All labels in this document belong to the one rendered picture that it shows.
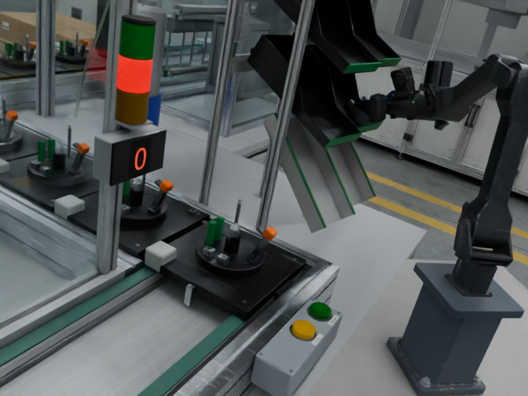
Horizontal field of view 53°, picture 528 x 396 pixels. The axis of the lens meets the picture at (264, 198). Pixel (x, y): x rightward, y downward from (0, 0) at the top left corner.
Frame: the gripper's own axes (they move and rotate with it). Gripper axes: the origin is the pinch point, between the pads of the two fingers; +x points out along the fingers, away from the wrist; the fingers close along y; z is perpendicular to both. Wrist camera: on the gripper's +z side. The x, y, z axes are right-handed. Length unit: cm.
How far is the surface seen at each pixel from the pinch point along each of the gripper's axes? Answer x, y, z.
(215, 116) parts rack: 24.8, 28.9, -1.8
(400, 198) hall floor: 103, -256, -107
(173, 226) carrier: 22, 46, -23
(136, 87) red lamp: 5, 66, 9
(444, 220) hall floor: 66, -252, -116
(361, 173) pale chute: 4.3, -4.0, -19.0
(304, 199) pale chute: 3.5, 23.4, -19.3
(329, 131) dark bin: 1.1, 17.4, -4.5
